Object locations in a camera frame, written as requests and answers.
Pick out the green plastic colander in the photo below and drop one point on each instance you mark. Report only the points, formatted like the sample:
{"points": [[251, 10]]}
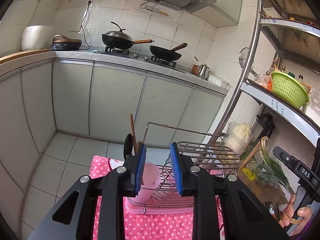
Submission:
{"points": [[289, 89]]}

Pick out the brown wooden chopstick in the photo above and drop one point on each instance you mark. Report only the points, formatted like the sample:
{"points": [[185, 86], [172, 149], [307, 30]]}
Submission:
{"points": [[134, 142]]}

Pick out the gas stove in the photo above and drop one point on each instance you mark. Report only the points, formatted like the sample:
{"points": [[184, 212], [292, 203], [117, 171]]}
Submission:
{"points": [[143, 57]]}

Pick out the metal shelf frame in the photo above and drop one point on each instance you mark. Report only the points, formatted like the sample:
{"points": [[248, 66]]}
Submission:
{"points": [[295, 117]]}

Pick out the steel kettle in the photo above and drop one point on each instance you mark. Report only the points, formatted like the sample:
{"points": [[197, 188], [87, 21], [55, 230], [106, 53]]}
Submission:
{"points": [[203, 72]]}

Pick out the white rice cooker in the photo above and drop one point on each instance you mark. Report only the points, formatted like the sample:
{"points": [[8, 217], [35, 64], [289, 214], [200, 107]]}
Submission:
{"points": [[36, 37]]}

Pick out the cardboard box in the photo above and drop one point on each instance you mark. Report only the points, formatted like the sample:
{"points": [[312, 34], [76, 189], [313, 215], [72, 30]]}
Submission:
{"points": [[265, 193]]}

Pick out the green onions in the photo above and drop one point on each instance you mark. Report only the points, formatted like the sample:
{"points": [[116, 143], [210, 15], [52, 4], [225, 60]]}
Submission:
{"points": [[266, 170]]}

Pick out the black blender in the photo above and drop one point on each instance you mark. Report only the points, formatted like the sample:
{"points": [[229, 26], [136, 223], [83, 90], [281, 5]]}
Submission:
{"points": [[262, 127]]}

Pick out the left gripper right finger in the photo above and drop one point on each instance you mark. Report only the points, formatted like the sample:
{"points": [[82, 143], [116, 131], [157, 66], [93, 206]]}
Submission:
{"points": [[194, 181]]}

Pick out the pink utensil cup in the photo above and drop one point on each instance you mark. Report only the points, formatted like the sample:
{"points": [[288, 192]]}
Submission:
{"points": [[151, 180]]}

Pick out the black frying pan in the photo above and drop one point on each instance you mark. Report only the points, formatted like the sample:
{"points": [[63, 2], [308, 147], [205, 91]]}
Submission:
{"points": [[167, 54]]}

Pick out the lidded black wok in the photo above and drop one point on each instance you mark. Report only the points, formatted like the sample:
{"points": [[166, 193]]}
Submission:
{"points": [[120, 40]]}

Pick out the pink polka dot towel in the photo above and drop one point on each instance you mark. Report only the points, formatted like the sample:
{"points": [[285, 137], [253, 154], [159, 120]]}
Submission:
{"points": [[140, 226]]}

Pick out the pink drainer tray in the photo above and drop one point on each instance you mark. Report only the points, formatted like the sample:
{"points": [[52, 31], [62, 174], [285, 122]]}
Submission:
{"points": [[165, 200]]}

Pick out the napa cabbage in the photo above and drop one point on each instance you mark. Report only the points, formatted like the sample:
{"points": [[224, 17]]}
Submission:
{"points": [[237, 136]]}

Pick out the metal wire rack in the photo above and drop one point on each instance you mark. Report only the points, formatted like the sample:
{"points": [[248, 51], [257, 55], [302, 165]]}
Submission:
{"points": [[216, 159]]}

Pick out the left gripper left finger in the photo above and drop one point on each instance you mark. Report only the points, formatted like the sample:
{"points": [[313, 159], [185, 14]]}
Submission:
{"points": [[124, 181]]}

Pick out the black induction cooker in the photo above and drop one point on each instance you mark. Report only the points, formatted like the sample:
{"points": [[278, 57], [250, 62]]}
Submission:
{"points": [[63, 43]]}

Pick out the black spoon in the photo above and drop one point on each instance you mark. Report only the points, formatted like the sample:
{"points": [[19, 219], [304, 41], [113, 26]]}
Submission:
{"points": [[128, 146]]}

